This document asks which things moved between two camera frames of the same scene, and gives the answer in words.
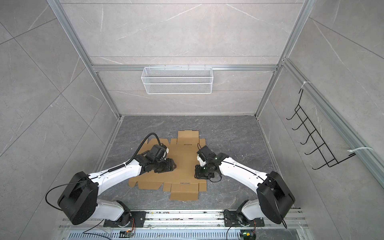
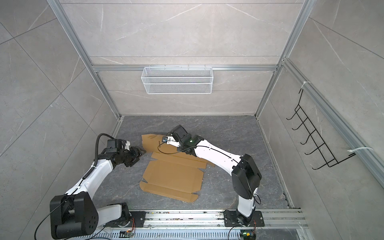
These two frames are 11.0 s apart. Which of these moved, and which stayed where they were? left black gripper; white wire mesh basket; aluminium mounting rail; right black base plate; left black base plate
Moved: left black gripper
Stayed: right black base plate; left black base plate; white wire mesh basket; aluminium mounting rail
